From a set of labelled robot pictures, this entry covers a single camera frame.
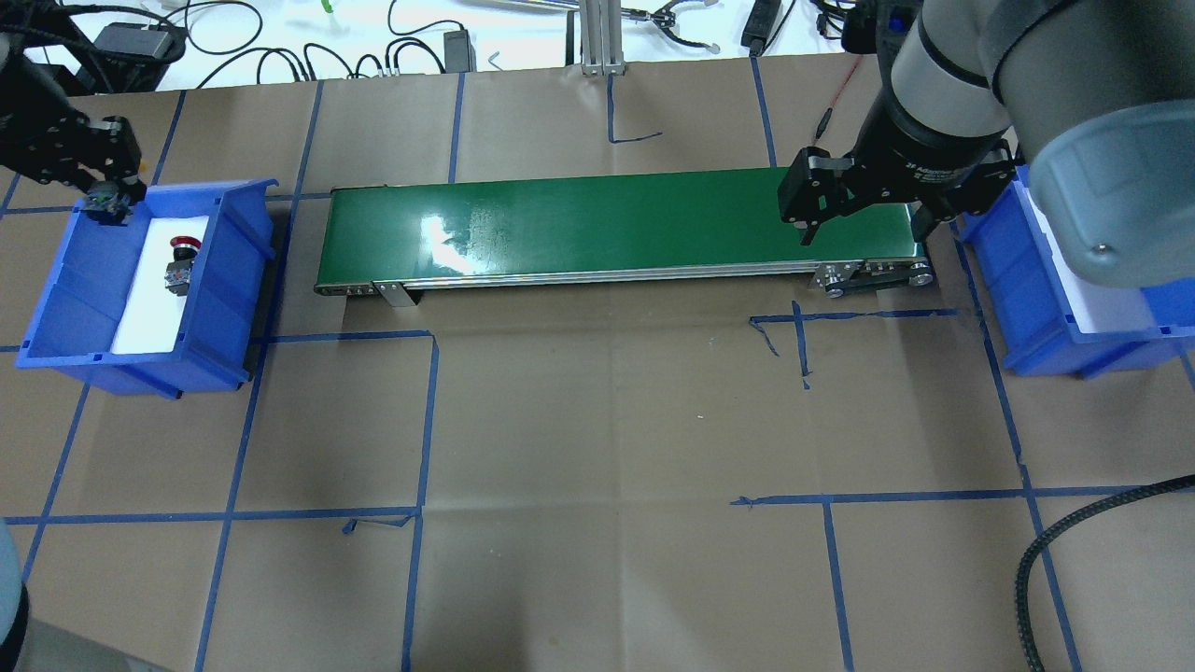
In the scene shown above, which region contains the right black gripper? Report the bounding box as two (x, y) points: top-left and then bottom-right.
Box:
(777, 103), (1019, 245)

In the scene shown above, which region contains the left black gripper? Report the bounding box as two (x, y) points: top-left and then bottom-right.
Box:
(1, 93), (147, 203)

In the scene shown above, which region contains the yellow mushroom push button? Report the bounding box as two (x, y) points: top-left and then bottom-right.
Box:
(78, 181), (133, 226)

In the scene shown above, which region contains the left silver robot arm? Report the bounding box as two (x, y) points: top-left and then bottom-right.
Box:
(1, 29), (147, 216)

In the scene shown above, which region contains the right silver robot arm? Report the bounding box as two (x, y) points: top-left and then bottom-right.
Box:
(778, 1), (1194, 287)

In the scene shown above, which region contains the green conveyor belt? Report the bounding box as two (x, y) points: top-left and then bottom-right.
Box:
(313, 167), (934, 307)

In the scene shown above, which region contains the red mushroom push button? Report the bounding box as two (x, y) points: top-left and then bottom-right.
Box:
(163, 236), (204, 297)

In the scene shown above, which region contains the right blue plastic bin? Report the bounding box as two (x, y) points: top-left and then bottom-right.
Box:
(962, 166), (1194, 379)

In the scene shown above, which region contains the blue plastic bin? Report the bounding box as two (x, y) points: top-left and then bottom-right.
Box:
(14, 178), (274, 399)
(962, 166), (1194, 379)

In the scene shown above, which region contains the left blue plastic bin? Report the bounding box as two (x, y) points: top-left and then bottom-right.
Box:
(14, 178), (274, 399)

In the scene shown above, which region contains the white foam pad left bin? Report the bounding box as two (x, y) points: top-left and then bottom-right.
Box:
(108, 216), (209, 356)

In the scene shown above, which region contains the black power adapter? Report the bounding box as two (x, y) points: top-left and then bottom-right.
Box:
(443, 28), (477, 74)

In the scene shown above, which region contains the aluminium frame post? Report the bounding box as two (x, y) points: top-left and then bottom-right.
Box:
(580, 0), (626, 77)

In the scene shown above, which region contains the black braided cable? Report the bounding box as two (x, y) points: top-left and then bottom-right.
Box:
(1015, 474), (1195, 672)

